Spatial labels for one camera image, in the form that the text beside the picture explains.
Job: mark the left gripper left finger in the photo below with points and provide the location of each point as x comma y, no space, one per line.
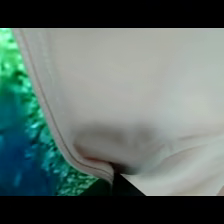
100,190

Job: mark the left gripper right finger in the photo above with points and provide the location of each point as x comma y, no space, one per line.
125,187

